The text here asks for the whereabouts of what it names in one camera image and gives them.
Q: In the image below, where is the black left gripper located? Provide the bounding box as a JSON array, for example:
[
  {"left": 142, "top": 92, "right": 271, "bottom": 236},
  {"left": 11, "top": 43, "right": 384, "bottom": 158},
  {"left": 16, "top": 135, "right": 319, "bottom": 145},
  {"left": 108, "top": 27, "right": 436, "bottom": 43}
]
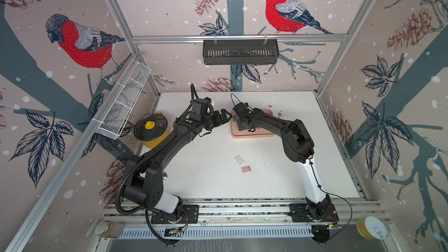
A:
[{"left": 200, "top": 108, "right": 232, "bottom": 130}]

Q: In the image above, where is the pink plastic storage tray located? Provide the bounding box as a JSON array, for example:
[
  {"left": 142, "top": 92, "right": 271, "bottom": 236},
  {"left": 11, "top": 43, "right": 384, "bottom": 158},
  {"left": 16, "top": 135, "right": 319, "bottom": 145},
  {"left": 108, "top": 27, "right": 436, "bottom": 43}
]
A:
[{"left": 230, "top": 112, "right": 275, "bottom": 139}]

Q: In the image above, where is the white eraser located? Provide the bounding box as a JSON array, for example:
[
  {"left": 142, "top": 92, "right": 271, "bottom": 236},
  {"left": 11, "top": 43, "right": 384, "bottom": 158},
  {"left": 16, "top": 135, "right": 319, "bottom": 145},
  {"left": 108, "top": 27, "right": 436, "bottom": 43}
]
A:
[{"left": 234, "top": 156, "right": 245, "bottom": 165}]

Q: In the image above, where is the pink eraser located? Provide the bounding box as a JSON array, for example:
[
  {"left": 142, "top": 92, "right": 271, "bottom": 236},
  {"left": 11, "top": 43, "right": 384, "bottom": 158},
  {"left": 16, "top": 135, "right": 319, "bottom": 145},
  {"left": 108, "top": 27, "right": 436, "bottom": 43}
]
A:
[{"left": 241, "top": 166, "right": 252, "bottom": 173}]

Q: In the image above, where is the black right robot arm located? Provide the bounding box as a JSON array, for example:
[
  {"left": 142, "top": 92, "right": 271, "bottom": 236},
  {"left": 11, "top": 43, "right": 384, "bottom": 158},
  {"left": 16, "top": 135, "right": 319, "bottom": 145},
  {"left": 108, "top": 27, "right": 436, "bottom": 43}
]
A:
[{"left": 233, "top": 103, "right": 339, "bottom": 222}]

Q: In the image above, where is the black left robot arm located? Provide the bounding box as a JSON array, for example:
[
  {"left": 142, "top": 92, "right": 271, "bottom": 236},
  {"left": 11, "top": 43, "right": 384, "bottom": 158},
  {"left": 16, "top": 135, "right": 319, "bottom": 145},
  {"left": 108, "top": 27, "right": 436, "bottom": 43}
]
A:
[{"left": 114, "top": 98, "right": 232, "bottom": 221}]

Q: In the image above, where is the yellow electric cooking pot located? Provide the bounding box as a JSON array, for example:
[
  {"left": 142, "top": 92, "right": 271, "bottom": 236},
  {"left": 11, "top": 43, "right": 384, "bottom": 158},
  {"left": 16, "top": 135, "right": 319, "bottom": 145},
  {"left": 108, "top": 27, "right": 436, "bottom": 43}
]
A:
[{"left": 134, "top": 112, "right": 170, "bottom": 149}]

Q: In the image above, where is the glass jar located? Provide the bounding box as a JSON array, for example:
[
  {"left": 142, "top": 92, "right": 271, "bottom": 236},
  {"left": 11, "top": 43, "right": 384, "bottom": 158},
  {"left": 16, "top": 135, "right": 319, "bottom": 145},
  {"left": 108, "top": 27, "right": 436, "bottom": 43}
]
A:
[{"left": 94, "top": 220, "right": 124, "bottom": 239}]

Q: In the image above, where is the yellow tape roll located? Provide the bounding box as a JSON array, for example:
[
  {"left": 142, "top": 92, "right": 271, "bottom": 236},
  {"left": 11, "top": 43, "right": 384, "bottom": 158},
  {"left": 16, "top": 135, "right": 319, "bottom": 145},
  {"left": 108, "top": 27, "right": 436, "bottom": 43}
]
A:
[{"left": 356, "top": 217, "right": 388, "bottom": 240}]

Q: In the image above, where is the black hanging wire basket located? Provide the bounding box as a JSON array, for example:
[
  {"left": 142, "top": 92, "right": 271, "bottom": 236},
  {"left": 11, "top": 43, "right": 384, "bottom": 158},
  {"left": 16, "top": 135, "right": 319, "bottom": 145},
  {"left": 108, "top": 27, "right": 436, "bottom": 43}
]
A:
[{"left": 203, "top": 39, "right": 280, "bottom": 65}]

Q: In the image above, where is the white wire mesh shelf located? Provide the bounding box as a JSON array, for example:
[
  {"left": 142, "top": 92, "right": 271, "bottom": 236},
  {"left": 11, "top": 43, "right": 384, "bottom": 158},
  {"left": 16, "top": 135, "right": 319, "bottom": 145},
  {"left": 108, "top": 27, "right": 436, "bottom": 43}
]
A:
[{"left": 96, "top": 59, "right": 151, "bottom": 140}]

